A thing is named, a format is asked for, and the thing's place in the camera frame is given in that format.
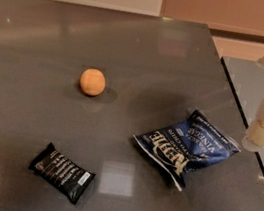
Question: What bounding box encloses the orange fruit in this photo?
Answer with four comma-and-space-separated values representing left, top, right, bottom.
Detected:
79, 68, 106, 97

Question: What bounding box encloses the black snack bar wrapper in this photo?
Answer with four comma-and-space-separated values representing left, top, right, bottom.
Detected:
29, 143, 95, 204

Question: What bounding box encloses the grey side table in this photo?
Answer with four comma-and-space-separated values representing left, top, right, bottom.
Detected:
197, 54, 264, 206

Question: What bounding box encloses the blue kettle chip bag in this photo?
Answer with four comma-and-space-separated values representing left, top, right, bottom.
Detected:
134, 110, 241, 191

